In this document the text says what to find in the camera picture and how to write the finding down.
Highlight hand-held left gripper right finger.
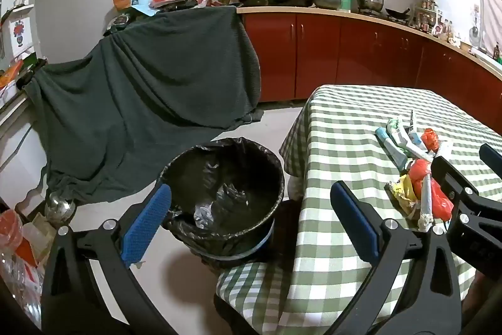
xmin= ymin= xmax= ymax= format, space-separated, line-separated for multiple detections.
xmin=330 ymin=181 xmax=462 ymax=335

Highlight flower wall picture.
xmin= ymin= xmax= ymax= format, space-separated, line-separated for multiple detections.
xmin=9 ymin=17 xmax=33 ymax=47

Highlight green white wrapper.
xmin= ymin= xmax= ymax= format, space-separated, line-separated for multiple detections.
xmin=386 ymin=117 xmax=405 ymax=136

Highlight red plastic bag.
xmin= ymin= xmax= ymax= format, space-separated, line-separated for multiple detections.
xmin=408 ymin=159 xmax=453 ymax=221

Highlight condiment bottle rack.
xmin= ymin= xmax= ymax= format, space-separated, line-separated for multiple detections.
xmin=415 ymin=0 xmax=453 ymax=41

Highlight white blue printed packet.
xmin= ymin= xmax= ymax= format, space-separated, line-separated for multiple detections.
xmin=400 ymin=111 xmax=429 ymax=160

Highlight green checked tablecloth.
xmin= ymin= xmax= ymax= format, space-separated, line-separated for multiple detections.
xmin=216 ymin=84 xmax=502 ymax=335

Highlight dark green blanket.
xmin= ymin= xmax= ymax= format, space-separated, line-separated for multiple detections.
xmin=21 ymin=6 xmax=264 ymax=203

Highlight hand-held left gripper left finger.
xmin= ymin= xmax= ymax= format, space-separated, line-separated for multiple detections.
xmin=41 ymin=182 xmax=175 ymax=335

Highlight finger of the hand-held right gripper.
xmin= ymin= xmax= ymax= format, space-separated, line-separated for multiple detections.
xmin=430 ymin=155 xmax=502 ymax=226
xmin=479 ymin=144 xmax=502 ymax=179

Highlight orange plastic bag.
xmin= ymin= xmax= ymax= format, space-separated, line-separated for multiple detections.
xmin=421 ymin=128 xmax=441 ymax=152

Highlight black-lined trash bin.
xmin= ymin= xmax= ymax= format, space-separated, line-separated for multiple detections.
xmin=157 ymin=138 xmax=286 ymax=269

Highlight teal stick packet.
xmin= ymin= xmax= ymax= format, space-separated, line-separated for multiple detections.
xmin=375 ymin=127 xmax=409 ymax=169

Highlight red base cabinets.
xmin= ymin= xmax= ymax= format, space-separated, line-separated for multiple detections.
xmin=239 ymin=11 xmax=502 ymax=126

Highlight pink window curtain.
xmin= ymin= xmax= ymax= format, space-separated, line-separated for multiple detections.
xmin=480 ymin=0 xmax=502 ymax=55

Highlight clear plastic bags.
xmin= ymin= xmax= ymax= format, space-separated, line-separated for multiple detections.
xmin=0 ymin=208 xmax=53 ymax=326

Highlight white stick packet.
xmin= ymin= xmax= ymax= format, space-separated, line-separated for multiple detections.
xmin=416 ymin=177 xmax=434 ymax=231

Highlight steel kettle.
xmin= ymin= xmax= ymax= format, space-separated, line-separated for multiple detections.
xmin=44 ymin=191 xmax=78 ymax=223

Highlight yellow wrapper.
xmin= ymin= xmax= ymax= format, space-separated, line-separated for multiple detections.
xmin=386 ymin=175 xmax=417 ymax=211

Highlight black wok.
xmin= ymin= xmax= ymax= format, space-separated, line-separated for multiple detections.
xmin=385 ymin=7 xmax=413 ymax=22

